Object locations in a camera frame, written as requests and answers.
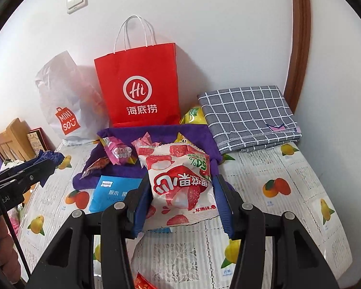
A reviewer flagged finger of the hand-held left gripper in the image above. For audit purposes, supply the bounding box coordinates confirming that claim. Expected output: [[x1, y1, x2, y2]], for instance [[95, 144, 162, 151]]
[[0, 163, 57, 201], [0, 157, 55, 179]]

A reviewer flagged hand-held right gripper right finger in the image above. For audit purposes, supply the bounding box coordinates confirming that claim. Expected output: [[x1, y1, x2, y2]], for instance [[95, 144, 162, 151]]
[[212, 174, 339, 289]]

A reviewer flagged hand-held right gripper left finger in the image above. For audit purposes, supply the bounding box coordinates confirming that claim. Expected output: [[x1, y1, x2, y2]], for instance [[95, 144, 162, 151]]
[[26, 175, 152, 289]]

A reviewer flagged blue snack packet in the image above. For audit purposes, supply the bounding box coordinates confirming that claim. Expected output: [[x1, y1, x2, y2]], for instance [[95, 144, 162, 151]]
[[37, 150, 65, 170]]

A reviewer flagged white pink jelly packet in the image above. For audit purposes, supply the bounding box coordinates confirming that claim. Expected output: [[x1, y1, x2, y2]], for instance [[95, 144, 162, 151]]
[[137, 143, 219, 232]]

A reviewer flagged pink candy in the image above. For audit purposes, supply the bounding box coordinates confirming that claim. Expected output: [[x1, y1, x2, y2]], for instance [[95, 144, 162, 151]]
[[132, 132, 161, 154]]

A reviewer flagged person's left forearm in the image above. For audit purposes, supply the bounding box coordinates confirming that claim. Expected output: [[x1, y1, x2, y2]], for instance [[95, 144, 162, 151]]
[[0, 215, 22, 285]]

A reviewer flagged patterned book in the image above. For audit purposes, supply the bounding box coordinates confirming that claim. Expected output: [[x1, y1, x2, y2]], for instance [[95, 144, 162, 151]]
[[26, 128, 56, 155]]

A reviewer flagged blue tissue pack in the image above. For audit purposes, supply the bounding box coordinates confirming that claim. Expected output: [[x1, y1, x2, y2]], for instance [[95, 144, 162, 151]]
[[89, 175, 173, 234]]

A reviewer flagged fruit print bed mat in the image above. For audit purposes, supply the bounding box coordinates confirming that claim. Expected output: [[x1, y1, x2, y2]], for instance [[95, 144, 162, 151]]
[[18, 140, 354, 289]]

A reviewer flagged yellow orange snack packet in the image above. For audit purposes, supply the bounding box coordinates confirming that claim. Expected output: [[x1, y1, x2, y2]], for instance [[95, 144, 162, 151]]
[[81, 157, 110, 178]]

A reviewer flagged purple towel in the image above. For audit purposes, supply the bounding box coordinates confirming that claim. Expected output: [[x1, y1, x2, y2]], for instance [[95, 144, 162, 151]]
[[72, 124, 226, 191]]

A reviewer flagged long pink red snack packet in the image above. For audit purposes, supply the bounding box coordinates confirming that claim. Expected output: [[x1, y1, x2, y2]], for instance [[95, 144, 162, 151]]
[[135, 272, 158, 289]]

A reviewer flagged white plastic shopping bag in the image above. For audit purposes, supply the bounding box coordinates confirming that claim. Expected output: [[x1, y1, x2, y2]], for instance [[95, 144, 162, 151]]
[[34, 51, 110, 146]]

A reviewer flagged grey checked folded cloth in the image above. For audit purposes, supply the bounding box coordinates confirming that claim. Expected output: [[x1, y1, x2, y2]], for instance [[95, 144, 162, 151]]
[[198, 85, 302, 153]]

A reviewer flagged yellow green snack packet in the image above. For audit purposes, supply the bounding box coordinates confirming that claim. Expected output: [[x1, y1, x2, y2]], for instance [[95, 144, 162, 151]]
[[180, 106, 207, 125]]

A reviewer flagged red paper bag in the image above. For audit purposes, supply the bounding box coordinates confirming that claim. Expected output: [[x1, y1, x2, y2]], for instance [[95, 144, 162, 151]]
[[94, 14, 181, 127]]

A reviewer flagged black cable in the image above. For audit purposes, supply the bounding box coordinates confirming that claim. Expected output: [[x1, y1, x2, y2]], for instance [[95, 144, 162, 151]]
[[4, 211, 30, 281]]

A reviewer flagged white light switch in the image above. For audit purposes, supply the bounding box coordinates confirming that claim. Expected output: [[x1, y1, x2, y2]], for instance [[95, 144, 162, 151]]
[[66, 0, 88, 14]]

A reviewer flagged wooden door frame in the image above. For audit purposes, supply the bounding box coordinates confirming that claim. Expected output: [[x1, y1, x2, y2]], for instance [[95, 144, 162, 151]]
[[284, 0, 313, 112]]

